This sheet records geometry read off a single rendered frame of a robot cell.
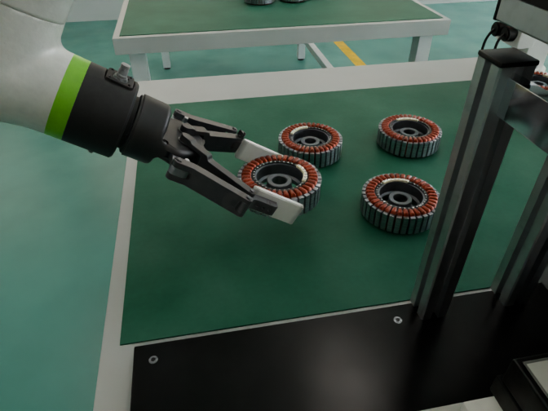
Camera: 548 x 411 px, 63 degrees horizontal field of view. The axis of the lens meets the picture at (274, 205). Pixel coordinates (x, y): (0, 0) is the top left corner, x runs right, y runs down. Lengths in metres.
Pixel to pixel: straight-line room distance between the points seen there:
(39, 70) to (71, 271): 1.33
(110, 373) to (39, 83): 0.30
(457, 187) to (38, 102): 0.40
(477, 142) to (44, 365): 1.36
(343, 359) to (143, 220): 0.36
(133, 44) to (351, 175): 0.93
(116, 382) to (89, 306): 1.13
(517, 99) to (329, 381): 0.29
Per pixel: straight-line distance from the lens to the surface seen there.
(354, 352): 0.48
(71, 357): 1.52
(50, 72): 0.51
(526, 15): 0.37
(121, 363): 0.52
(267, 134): 0.87
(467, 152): 0.40
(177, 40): 1.49
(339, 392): 0.46
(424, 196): 0.68
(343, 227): 0.65
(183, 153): 0.52
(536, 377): 0.33
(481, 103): 0.38
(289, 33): 1.53
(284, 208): 0.55
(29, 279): 1.81
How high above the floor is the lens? 1.16
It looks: 37 degrees down
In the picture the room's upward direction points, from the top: straight up
